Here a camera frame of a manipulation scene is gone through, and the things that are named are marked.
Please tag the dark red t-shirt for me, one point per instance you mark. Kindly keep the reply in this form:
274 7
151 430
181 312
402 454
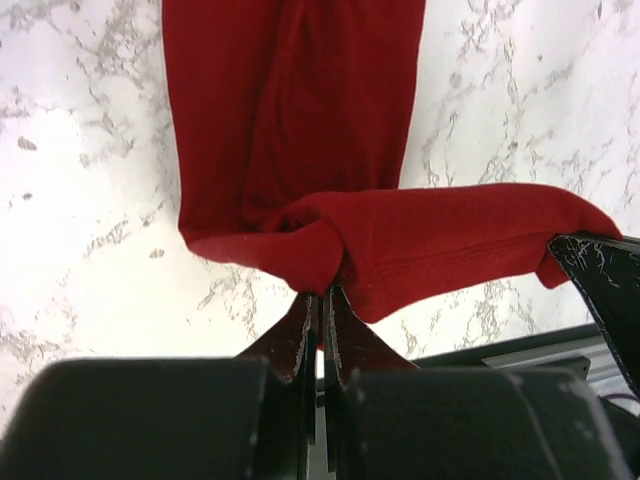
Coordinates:
291 121

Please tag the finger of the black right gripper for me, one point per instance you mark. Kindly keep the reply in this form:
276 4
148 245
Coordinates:
606 274

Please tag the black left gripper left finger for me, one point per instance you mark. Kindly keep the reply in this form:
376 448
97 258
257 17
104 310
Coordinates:
247 417

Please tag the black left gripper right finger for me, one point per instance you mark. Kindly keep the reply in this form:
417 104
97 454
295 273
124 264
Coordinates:
387 418

